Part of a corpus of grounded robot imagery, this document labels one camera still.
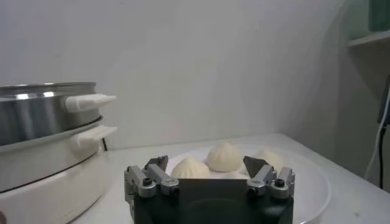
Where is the dark green container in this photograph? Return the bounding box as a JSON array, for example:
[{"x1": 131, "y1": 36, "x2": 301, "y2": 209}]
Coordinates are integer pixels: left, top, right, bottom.
[{"x1": 368, "y1": 0, "x2": 390, "y2": 32}]

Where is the pale green container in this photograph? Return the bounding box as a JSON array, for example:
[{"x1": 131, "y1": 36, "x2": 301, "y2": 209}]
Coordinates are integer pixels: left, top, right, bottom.
[{"x1": 347, "y1": 0, "x2": 370, "y2": 40}]

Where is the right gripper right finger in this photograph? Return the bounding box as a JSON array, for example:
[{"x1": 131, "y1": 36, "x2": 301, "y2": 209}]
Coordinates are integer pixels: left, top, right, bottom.
[{"x1": 243, "y1": 155, "x2": 296, "y2": 200}]

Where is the white electric cooker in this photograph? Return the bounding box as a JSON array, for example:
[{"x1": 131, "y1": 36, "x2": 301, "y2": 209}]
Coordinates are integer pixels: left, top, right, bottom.
[{"x1": 0, "y1": 117, "x2": 118, "y2": 224}]

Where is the white hanging cable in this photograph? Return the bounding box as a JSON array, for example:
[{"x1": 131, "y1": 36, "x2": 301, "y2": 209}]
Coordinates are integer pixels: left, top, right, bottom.
[{"x1": 364, "y1": 88, "x2": 390, "y2": 181}]

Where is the black power cable with adapter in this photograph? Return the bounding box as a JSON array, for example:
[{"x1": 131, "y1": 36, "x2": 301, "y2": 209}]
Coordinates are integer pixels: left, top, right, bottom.
[{"x1": 377, "y1": 75, "x2": 390, "y2": 189}]

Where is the stainless steel steamer basket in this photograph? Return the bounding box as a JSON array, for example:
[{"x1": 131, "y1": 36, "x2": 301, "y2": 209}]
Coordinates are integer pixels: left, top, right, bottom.
[{"x1": 0, "y1": 81, "x2": 118, "y2": 147}]

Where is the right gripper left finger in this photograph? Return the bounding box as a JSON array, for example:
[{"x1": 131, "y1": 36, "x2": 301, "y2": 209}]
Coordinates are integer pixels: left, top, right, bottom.
[{"x1": 124, "y1": 155, "x2": 180, "y2": 211}]

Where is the white shelf board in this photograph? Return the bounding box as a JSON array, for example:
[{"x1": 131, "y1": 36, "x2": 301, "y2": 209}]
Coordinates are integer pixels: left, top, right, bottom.
[{"x1": 347, "y1": 29, "x2": 390, "y2": 47}]

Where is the white round plate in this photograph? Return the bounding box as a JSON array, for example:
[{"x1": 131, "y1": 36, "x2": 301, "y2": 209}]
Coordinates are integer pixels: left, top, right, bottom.
[{"x1": 166, "y1": 144, "x2": 332, "y2": 224}]

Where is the white steamed baozi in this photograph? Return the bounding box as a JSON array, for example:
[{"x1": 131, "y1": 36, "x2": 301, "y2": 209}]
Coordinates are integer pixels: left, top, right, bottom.
[
  {"x1": 170, "y1": 156, "x2": 211, "y2": 180},
  {"x1": 206, "y1": 142, "x2": 244, "y2": 173},
  {"x1": 252, "y1": 148, "x2": 285, "y2": 172}
]

